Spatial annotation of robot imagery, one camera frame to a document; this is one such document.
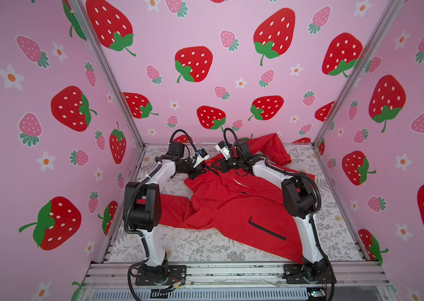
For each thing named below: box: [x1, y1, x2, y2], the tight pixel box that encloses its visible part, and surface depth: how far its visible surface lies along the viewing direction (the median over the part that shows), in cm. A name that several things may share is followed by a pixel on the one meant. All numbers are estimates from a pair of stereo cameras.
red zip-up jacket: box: [159, 133, 316, 264], surface depth 89 cm
